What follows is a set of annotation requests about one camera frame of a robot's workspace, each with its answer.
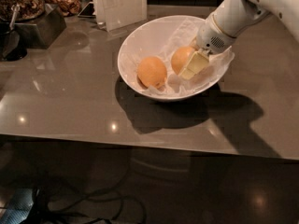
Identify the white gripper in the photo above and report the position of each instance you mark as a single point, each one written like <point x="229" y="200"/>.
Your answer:
<point x="212" y="37"/>

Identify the orange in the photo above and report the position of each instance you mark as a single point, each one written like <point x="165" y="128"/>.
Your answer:
<point x="152" y="72"/>
<point x="180" y="58"/>

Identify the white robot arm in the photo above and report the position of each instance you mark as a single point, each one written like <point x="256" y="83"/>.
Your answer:
<point x="249" y="12"/>

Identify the white ceramic bowl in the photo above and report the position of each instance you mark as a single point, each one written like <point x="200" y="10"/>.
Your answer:
<point x="146" y="38"/>

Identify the bowl of dried snacks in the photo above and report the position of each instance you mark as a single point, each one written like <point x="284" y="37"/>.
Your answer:
<point x="68" y="7"/>

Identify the white paper napkin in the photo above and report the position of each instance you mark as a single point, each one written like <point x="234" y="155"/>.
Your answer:
<point x="174" y="38"/>

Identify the glass jar of nuts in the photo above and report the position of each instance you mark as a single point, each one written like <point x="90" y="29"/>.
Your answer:
<point x="28" y="9"/>

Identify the black cup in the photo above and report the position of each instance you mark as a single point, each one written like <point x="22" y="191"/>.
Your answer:
<point x="11" y="45"/>

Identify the metal spoon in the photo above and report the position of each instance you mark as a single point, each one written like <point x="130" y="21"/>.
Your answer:
<point x="15" y="13"/>

